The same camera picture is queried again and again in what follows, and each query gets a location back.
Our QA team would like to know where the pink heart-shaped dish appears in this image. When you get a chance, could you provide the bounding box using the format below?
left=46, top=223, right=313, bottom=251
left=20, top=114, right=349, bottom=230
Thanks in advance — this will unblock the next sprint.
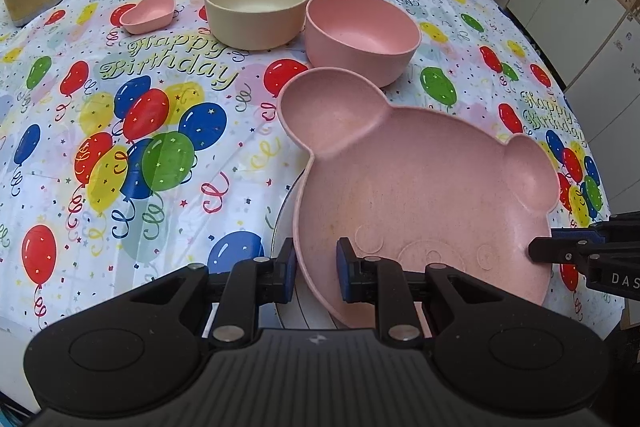
left=119, top=0, right=176, bottom=34

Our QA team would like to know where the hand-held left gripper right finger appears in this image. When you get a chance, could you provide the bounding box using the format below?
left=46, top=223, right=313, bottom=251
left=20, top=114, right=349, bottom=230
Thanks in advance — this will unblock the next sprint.
left=336, top=237, right=516, bottom=350

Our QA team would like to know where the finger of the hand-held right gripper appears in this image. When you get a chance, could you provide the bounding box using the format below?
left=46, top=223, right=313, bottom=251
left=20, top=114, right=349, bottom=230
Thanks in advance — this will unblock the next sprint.
left=552, top=214, right=640, bottom=242
left=528, top=234, right=601, bottom=266

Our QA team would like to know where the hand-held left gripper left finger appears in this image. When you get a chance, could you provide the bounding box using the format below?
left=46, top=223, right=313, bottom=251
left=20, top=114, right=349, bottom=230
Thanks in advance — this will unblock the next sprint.
left=117, top=237, right=301, bottom=350

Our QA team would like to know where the pink bowl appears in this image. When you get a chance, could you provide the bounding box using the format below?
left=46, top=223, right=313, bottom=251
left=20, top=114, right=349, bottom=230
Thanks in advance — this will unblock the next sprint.
left=304, top=0, right=422, bottom=88

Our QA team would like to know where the large white plate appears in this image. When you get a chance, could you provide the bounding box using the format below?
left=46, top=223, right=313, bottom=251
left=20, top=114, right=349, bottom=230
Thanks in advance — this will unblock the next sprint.
left=269, top=167, right=346, bottom=330

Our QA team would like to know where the cream bowl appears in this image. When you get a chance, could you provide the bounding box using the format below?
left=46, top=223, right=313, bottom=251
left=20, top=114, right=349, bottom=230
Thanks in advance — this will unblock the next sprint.
left=203, top=0, right=312, bottom=52

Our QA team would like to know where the pink bear-shaped plate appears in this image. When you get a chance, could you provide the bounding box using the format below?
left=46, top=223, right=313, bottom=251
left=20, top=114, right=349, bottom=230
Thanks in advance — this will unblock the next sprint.
left=277, top=67, right=561, bottom=330

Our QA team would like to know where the balloon-printed tablecloth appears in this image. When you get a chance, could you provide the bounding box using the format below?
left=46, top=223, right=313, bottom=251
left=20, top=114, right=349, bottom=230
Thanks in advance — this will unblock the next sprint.
left=0, top=0, right=626, bottom=333

